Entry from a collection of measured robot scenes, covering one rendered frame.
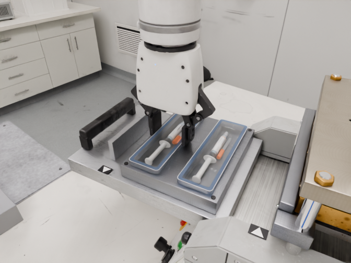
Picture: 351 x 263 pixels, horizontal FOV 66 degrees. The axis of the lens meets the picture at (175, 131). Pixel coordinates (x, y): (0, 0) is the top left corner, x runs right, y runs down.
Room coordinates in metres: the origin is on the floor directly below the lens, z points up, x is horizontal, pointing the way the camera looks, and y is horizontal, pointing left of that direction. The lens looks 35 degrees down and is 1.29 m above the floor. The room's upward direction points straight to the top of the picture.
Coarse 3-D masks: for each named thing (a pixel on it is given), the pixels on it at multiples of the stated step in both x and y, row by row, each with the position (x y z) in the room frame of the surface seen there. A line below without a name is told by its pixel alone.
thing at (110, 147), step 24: (120, 120) 0.49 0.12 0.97; (144, 120) 0.44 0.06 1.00; (96, 144) 0.41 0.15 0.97; (120, 144) 0.38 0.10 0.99; (72, 168) 0.36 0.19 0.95; (96, 168) 0.34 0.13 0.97; (120, 168) 0.34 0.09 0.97; (240, 168) 0.34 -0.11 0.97; (120, 192) 0.31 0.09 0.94; (144, 192) 0.29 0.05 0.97; (240, 192) 0.29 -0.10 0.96; (192, 216) 0.25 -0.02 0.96; (216, 216) 0.24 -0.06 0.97
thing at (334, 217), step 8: (312, 128) 0.35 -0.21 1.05; (304, 168) 0.26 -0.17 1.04; (296, 200) 0.22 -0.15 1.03; (296, 208) 0.20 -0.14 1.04; (328, 208) 0.18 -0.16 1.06; (320, 216) 0.19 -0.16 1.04; (328, 216) 0.18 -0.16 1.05; (336, 216) 0.18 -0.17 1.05; (344, 216) 0.18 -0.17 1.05; (320, 224) 0.19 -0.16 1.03; (328, 224) 0.18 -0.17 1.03; (336, 224) 0.18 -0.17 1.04; (344, 224) 0.18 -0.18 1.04; (328, 232) 0.18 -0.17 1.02; (336, 232) 0.18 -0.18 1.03; (344, 232) 0.18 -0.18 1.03; (344, 240) 0.17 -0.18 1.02
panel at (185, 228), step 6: (186, 222) 0.35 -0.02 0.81; (180, 228) 0.36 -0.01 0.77; (186, 228) 0.32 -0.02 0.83; (192, 228) 0.28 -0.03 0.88; (180, 234) 0.32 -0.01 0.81; (174, 240) 0.33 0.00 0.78; (174, 246) 0.29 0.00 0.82; (174, 252) 0.26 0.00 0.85; (180, 252) 0.23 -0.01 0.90; (174, 258) 0.23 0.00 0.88; (180, 258) 0.21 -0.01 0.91
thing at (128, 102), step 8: (120, 104) 0.49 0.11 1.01; (128, 104) 0.50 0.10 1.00; (112, 112) 0.46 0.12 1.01; (120, 112) 0.47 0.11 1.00; (128, 112) 0.51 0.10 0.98; (96, 120) 0.43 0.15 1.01; (104, 120) 0.43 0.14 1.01; (112, 120) 0.45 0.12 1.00; (88, 128) 0.40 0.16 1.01; (96, 128) 0.41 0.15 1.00; (104, 128) 0.43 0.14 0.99; (80, 136) 0.39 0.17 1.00; (88, 136) 0.39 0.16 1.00; (88, 144) 0.39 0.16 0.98
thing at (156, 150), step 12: (180, 120) 0.44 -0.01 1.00; (168, 132) 0.40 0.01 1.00; (180, 132) 0.40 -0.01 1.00; (144, 144) 0.36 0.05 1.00; (156, 144) 0.36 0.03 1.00; (168, 144) 0.36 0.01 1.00; (132, 156) 0.33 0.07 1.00; (144, 156) 0.33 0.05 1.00; (156, 156) 0.33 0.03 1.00; (168, 156) 0.33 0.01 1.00; (156, 168) 0.30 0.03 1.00
